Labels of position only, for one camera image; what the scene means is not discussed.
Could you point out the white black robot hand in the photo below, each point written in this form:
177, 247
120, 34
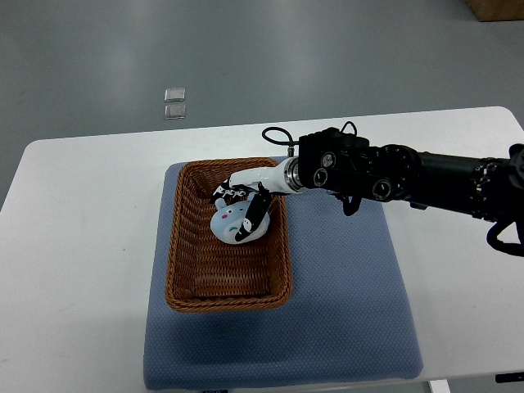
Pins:
255, 222

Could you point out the blue plush toy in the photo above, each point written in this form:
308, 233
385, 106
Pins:
230, 224

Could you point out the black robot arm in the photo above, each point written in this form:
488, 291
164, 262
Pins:
347, 166

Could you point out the brown wicker basket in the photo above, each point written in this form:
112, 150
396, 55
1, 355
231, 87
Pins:
204, 274

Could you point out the lower metal floor plate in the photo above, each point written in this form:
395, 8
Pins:
175, 111

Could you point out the metal floor plate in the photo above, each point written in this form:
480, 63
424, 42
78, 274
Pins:
175, 111
176, 94

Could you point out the upper metal floor plate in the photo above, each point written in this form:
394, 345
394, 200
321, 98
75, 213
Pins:
176, 94

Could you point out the blue quilted mat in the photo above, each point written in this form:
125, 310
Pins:
348, 318

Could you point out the cardboard box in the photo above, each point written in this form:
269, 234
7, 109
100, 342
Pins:
497, 10

